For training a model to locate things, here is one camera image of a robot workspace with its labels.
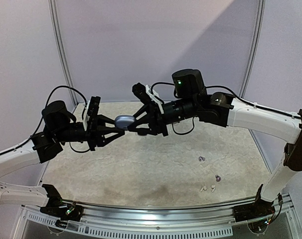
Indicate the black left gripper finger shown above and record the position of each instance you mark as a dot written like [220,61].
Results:
[108,138]
[104,120]

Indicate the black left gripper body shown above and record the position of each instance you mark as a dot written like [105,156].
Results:
[91,136]

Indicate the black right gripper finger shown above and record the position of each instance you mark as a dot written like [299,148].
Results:
[136,127]
[144,109]

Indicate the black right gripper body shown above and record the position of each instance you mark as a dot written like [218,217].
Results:
[159,119]

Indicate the blue-grey earbud charging case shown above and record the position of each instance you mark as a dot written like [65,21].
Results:
[124,121]

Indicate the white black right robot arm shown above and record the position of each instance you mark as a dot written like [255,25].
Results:
[225,109]

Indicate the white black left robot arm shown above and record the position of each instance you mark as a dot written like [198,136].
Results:
[60,127]

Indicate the white earbud left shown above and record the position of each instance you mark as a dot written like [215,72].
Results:
[204,188]

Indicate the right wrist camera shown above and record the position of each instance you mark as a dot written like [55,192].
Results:
[146,95]

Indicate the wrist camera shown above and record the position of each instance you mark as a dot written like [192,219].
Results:
[90,110]
[146,95]

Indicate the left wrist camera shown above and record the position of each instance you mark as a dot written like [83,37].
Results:
[90,110]

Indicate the aluminium back wall rail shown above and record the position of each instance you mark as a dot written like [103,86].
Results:
[118,101]

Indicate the aluminium right corner post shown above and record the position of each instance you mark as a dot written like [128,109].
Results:
[253,47]

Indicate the aluminium corner post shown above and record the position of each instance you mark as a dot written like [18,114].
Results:
[253,47]
[59,42]

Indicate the aluminium left corner post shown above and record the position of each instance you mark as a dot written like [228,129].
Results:
[59,42]

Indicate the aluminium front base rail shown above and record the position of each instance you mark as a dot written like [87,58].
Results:
[216,221]

